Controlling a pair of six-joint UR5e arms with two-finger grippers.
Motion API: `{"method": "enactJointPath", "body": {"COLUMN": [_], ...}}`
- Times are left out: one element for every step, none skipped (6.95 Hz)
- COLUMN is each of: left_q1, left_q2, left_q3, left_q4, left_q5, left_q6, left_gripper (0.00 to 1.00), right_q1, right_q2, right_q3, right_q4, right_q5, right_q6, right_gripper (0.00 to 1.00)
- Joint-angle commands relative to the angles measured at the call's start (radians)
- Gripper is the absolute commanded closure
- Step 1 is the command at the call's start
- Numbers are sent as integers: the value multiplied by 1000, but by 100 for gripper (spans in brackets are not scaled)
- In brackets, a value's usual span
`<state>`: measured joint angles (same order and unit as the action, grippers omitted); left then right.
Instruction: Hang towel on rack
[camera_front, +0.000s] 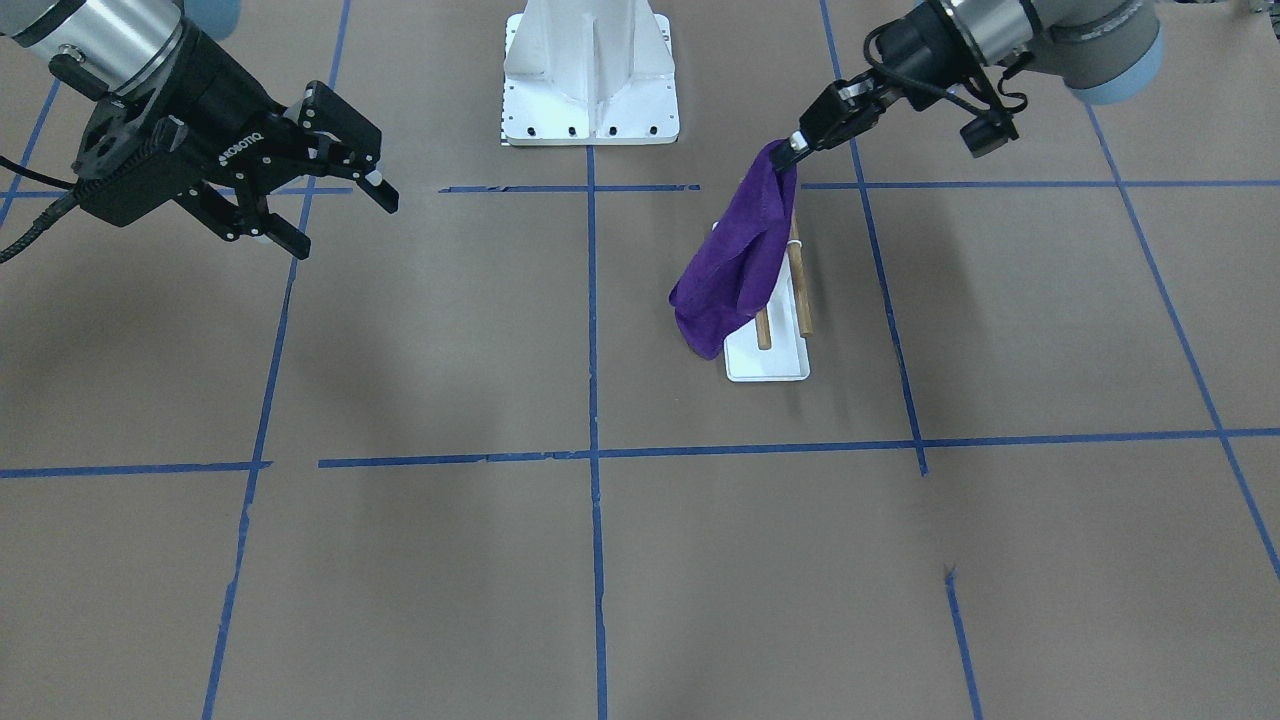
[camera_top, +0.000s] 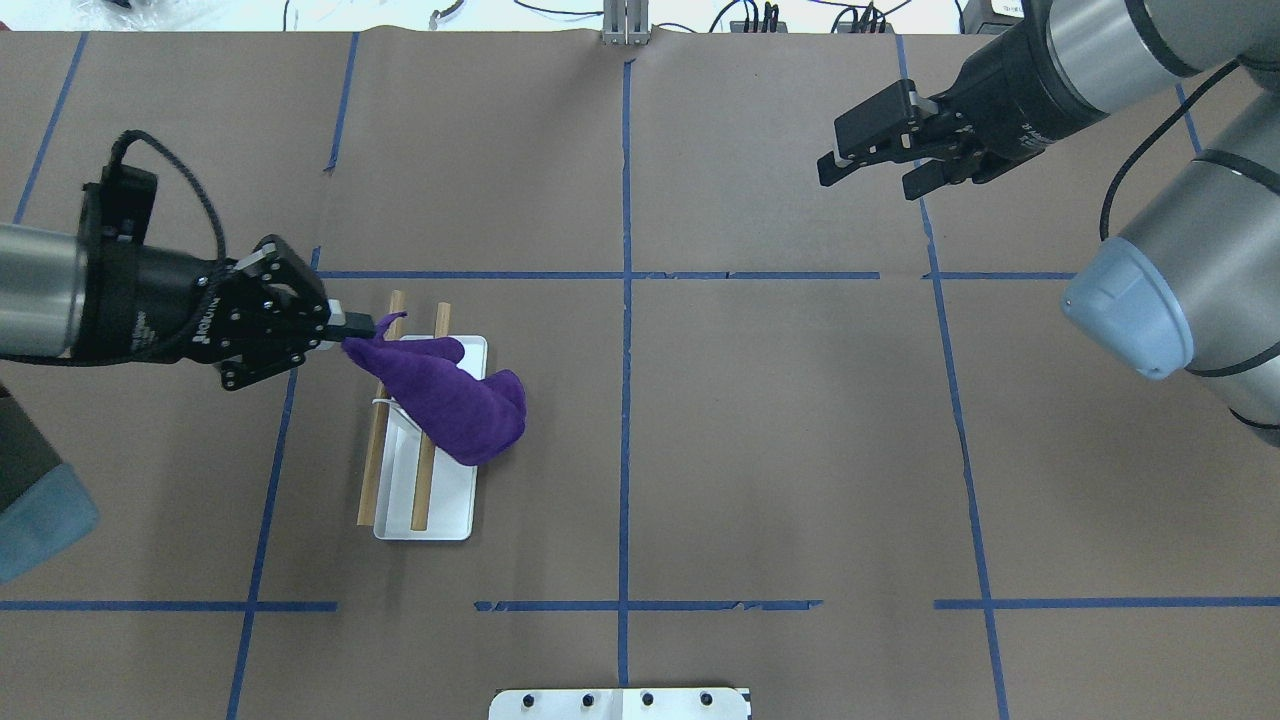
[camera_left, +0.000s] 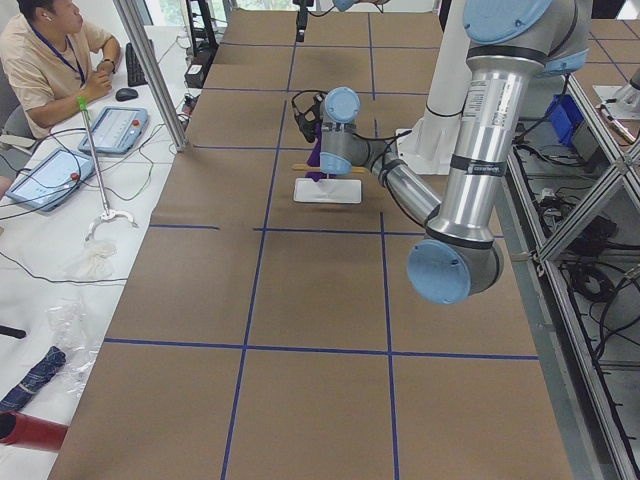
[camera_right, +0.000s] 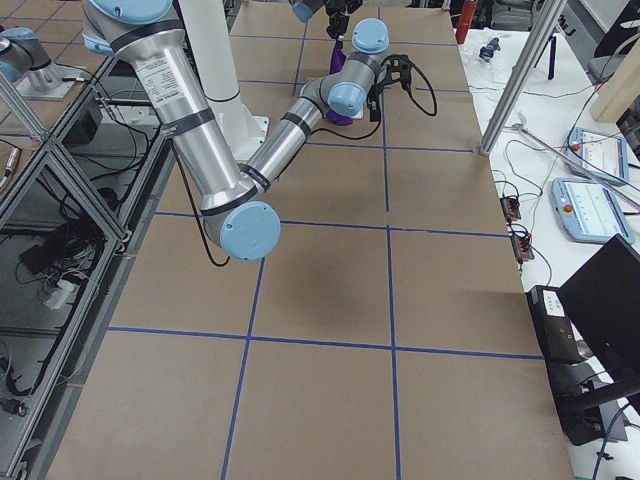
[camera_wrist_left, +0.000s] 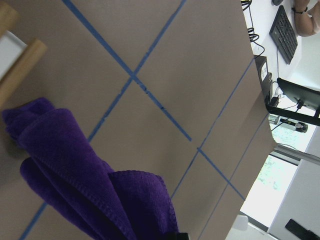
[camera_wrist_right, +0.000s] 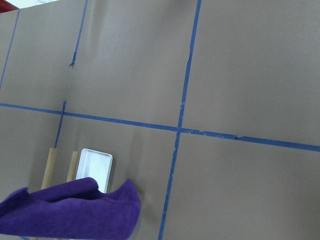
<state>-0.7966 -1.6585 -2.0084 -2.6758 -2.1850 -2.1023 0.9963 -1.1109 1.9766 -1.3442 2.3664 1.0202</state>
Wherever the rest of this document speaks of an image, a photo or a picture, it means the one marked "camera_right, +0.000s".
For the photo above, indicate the far blue teach pendant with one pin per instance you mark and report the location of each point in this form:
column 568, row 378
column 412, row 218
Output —
column 604, row 155

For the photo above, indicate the orange connector block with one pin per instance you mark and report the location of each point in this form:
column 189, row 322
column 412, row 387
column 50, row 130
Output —
column 521, row 241
column 510, row 206

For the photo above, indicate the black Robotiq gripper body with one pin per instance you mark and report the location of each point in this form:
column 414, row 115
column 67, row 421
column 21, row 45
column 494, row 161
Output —
column 338, row 22

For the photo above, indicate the black monitor with stand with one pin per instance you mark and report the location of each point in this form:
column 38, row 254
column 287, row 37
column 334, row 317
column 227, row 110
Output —
column 588, row 332

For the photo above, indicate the near blue teach pendant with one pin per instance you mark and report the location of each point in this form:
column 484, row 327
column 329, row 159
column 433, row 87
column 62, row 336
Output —
column 588, row 212

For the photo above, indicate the blue teach pendant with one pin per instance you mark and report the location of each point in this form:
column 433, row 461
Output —
column 604, row 155
column 588, row 212

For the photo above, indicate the purple towel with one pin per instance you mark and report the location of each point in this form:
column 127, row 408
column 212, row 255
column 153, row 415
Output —
column 337, row 61

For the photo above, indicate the near orange connector block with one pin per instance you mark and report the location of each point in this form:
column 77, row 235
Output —
column 521, row 241

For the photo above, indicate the far orange connector block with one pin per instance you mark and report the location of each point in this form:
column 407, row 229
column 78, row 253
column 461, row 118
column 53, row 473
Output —
column 510, row 206

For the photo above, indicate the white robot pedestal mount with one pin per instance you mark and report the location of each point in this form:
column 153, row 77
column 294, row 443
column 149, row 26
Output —
column 208, row 37

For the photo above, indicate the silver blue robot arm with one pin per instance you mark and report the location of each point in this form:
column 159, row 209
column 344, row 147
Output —
column 177, row 50

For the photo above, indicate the red fire extinguisher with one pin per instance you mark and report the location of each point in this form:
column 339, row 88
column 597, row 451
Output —
column 465, row 20

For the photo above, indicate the aluminium frame post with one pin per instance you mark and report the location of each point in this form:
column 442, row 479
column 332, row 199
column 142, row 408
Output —
column 533, row 48

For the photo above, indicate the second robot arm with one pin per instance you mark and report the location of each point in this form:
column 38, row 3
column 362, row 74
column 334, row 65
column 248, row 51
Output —
column 25, row 62

